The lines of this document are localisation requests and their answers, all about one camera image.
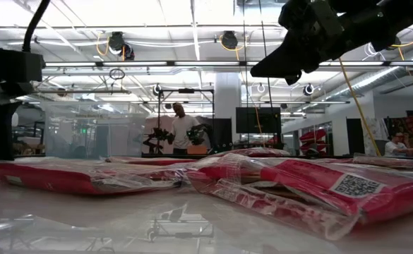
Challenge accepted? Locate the yellow extension cord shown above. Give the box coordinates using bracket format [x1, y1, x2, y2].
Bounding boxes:
[337, 57, 383, 157]

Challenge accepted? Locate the black hanging cable loop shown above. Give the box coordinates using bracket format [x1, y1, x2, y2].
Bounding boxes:
[108, 67, 126, 81]

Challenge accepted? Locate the black aluminium table frame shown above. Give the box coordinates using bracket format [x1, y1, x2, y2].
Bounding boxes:
[140, 152, 355, 159]

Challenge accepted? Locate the colourful patterned wall hanging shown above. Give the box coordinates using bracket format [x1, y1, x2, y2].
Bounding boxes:
[385, 115, 413, 149]

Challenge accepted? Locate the black ceiling cable reel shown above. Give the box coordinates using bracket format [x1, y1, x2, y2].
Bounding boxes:
[220, 30, 239, 51]
[107, 30, 136, 61]

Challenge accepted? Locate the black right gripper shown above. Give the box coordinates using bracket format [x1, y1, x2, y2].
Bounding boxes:
[250, 33, 342, 86]

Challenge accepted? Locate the clear plastic storage bin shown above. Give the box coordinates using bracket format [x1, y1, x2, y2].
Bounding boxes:
[42, 101, 148, 160]

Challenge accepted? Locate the orange box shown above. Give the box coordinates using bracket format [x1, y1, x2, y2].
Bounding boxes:
[186, 145, 209, 155]

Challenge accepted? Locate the red angular background object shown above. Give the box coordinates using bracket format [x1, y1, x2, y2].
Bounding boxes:
[299, 128, 330, 154]

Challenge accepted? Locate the white patterned cloth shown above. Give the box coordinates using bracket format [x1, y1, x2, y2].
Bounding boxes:
[363, 116, 390, 143]

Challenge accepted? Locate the silver ventilation duct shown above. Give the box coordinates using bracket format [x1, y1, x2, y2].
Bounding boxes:
[324, 44, 413, 104]

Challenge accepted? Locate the long ceiling light bar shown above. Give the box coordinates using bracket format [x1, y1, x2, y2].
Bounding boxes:
[44, 60, 413, 68]

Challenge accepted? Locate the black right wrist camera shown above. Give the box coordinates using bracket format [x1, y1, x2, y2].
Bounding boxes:
[278, 0, 336, 43]

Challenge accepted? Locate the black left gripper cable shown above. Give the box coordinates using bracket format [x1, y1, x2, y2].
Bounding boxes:
[21, 0, 52, 53]

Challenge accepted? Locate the black background station frame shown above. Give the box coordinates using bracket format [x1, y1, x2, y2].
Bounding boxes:
[156, 87, 216, 156]

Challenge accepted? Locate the person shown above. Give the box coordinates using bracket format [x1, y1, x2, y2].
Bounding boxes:
[383, 131, 413, 158]
[169, 102, 203, 155]

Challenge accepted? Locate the black flat monitor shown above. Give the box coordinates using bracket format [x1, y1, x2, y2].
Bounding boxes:
[235, 107, 282, 135]

